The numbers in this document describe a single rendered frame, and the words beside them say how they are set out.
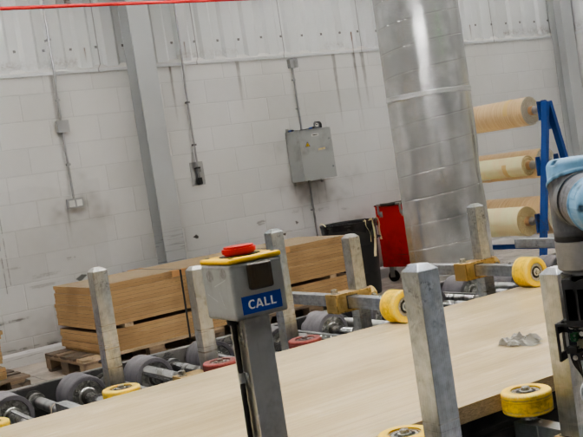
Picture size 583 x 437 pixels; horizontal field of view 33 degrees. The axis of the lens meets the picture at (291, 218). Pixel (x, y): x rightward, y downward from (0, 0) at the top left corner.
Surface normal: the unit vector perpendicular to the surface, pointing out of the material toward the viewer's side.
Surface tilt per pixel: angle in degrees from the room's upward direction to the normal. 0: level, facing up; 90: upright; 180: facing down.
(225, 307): 90
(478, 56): 90
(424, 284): 90
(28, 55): 90
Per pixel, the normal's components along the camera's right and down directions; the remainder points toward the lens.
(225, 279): -0.83, 0.15
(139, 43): 0.56, -0.04
